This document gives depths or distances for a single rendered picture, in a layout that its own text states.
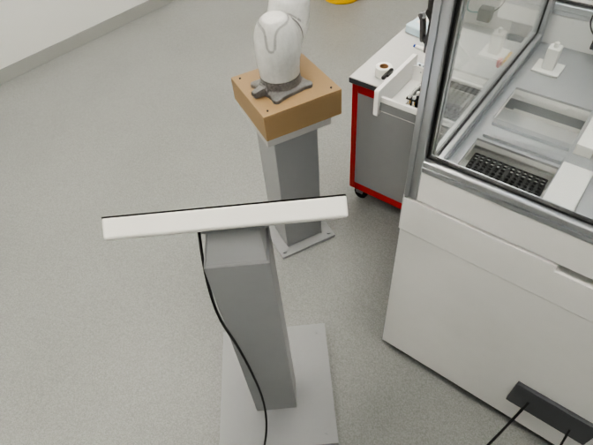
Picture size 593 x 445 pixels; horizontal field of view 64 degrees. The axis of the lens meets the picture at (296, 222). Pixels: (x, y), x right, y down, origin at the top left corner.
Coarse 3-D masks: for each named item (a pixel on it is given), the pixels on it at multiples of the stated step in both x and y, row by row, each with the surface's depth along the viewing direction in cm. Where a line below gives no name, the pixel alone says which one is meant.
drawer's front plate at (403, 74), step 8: (416, 56) 180; (408, 64) 178; (400, 72) 175; (408, 72) 181; (392, 80) 173; (400, 80) 178; (408, 80) 185; (376, 88) 168; (384, 88) 170; (392, 88) 176; (400, 88) 182; (376, 96) 169; (392, 96) 179; (376, 104) 172; (376, 112) 174
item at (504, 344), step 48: (432, 288) 153; (480, 288) 138; (384, 336) 197; (432, 336) 173; (480, 336) 154; (528, 336) 139; (576, 336) 127; (480, 384) 174; (528, 384) 155; (576, 384) 140; (576, 432) 153
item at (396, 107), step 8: (416, 64) 182; (416, 72) 184; (416, 80) 186; (408, 88) 183; (384, 96) 171; (400, 96) 180; (384, 104) 172; (392, 104) 170; (400, 104) 167; (384, 112) 174; (392, 112) 172; (400, 112) 169; (408, 112) 167; (416, 112) 165; (408, 120) 170
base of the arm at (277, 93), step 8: (256, 80) 185; (296, 80) 177; (304, 80) 181; (256, 88) 178; (264, 88) 177; (272, 88) 176; (280, 88) 176; (288, 88) 176; (296, 88) 178; (304, 88) 180; (256, 96) 178; (272, 96) 176; (280, 96) 176; (288, 96) 177
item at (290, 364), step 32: (224, 288) 118; (256, 288) 119; (224, 320) 130; (256, 320) 131; (224, 352) 204; (256, 352) 147; (288, 352) 154; (320, 352) 201; (224, 384) 195; (288, 384) 168; (320, 384) 192; (224, 416) 186; (256, 416) 185; (288, 416) 184; (320, 416) 184
